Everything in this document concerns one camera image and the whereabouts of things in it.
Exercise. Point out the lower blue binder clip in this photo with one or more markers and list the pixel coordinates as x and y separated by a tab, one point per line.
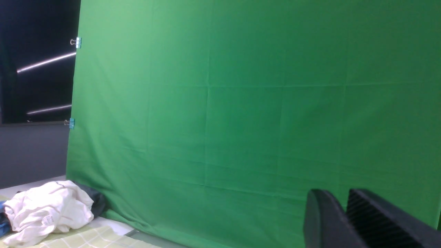
70	123

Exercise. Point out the green backdrop cloth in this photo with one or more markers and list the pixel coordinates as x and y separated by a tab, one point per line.
206	122

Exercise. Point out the light green checkered tablecloth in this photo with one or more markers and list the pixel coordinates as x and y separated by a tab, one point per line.
88	237

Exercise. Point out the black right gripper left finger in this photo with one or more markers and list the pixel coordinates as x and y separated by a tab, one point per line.
326	224

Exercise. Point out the upper blue binder clip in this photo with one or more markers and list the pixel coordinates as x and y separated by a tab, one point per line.
77	42

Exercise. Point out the crumpled white shirt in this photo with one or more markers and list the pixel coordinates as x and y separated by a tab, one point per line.
55	207

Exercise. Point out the blue garment at edge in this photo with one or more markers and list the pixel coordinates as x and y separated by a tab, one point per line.
5	226

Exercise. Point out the dark gray garment behind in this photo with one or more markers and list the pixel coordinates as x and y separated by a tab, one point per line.
99	200

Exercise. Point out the blue binder clip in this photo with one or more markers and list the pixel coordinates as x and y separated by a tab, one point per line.
70	123
77	42

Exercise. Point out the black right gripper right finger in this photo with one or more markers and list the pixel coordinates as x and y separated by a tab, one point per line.
383	225

